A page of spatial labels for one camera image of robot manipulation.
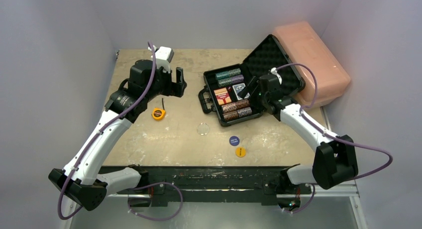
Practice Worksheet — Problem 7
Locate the blue playing card deck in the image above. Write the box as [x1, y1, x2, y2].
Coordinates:
[232, 83, 249, 101]

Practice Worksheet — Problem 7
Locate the blue grey poker chip stack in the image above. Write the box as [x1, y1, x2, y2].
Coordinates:
[236, 107, 252, 118]

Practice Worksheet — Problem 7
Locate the brown poker chip stack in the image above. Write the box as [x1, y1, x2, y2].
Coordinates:
[223, 111, 239, 121]

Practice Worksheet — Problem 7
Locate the blue small blind button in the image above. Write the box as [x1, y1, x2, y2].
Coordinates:
[229, 136, 240, 146]

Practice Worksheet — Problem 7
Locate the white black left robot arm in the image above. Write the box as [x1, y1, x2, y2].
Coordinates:
[48, 60, 187, 211]

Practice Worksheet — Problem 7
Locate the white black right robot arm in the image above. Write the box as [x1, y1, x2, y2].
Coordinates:
[239, 74, 358, 193]

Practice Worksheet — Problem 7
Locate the orange poker chip row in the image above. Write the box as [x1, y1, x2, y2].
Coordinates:
[221, 100, 250, 113]

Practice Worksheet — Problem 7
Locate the purple poker chip row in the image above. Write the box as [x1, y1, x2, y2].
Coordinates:
[217, 75, 244, 87]

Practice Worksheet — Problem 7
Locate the green poker chip row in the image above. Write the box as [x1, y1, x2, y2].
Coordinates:
[215, 68, 241, 80]

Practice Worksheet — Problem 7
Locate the red playing card deck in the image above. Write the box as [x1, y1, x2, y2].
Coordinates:
[213, 87, 232, 106]

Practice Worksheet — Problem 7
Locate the black foam-lined poker case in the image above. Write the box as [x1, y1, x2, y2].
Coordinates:
[198, 34, 305, 127]

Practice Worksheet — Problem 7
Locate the yellow tape measure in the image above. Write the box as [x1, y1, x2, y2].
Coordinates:
[151, 98, 166, 121]

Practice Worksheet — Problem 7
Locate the clear round dealer button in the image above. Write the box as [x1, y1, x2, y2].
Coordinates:
[197, 122, 210, 135]

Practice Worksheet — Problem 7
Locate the pink translucent plastic box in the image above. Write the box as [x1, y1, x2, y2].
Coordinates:
[272, 21, 351, 107]

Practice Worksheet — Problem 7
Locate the yellow big blind button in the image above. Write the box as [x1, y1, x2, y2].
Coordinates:
[235, 147, 246, 158]

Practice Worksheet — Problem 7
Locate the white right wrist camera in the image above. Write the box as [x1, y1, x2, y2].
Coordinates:
[269, 67, 282, 85]

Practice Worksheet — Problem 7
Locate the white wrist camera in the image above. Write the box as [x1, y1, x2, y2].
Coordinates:
[148, 45, 174, 74]
[269, 67, 282, 85]

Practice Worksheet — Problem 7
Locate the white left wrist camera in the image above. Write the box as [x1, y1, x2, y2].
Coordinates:
[148, 45, 174, 74]

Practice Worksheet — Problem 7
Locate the black metal base frame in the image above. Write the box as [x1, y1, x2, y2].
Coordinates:
[99, 165, 360, 209]

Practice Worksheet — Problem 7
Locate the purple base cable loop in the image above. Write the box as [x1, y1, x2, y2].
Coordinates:
[127, 181, 185, 222]

